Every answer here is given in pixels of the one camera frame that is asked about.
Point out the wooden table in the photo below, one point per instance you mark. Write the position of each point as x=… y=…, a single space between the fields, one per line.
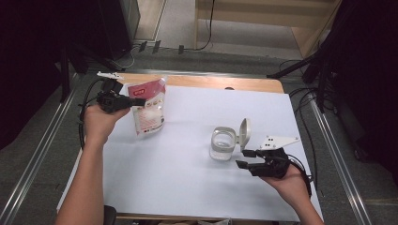
x=203 y=82

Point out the person's left hand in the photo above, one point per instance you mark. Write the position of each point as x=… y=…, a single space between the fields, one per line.
x=100 y=125

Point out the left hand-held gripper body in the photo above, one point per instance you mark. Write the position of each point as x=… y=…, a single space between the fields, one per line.
x=112 y=100

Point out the metal floor rail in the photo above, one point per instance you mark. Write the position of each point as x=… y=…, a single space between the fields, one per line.
x=341 y=162
x=34 y=162

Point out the person's right hand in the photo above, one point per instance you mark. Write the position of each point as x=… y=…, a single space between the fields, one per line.
x=292 y=186

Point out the glass jar with grey lid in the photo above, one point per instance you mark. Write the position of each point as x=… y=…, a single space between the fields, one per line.
x=222 y=140

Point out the black floor plug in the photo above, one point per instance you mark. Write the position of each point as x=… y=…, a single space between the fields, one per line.
x=180 y=49
x=156 y=47
x=142 y=46

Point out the wooden cabinet frame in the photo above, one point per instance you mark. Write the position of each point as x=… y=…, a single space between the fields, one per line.
x=266 y=12

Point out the red and white sugar bag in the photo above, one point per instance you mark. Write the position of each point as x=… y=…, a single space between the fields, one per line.
x=150 y=115

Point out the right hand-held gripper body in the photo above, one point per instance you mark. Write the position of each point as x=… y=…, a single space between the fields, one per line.
x=272 y=165

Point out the grey cabinet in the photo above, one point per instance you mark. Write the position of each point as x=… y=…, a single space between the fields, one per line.
x=130 y=15

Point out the black curtain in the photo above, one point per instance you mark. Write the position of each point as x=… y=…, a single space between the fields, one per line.
x=369 y=78

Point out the black metal stand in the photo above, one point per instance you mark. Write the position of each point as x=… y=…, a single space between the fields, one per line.
x=320 y=81
x=65 y=75

